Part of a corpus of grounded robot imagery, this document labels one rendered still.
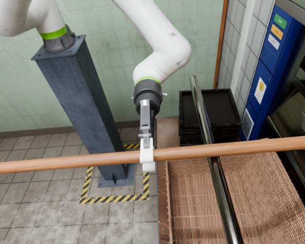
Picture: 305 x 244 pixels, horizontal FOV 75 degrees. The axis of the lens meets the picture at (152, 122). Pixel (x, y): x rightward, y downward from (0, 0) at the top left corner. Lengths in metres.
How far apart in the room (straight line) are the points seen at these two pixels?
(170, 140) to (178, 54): 0.75
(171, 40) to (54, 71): 0.66
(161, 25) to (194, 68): 1.16
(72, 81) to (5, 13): 0.40
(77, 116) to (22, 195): 1.14
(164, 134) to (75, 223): 1.01
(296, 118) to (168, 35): 0.56
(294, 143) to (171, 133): 0.91
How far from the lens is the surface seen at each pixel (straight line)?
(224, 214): 0.46
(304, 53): 0.86
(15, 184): 2.36
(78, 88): 1.16
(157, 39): 0.67
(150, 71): 0.69
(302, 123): 0.88
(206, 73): 1.86
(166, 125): 1.39
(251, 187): 1.13
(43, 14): 1.05
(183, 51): 0.67
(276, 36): 0.95
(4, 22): 0.96
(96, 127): 1.34
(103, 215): 1.79
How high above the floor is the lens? 1.60
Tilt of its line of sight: 45 degrees down
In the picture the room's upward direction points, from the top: 10 degrees counter-clockwise
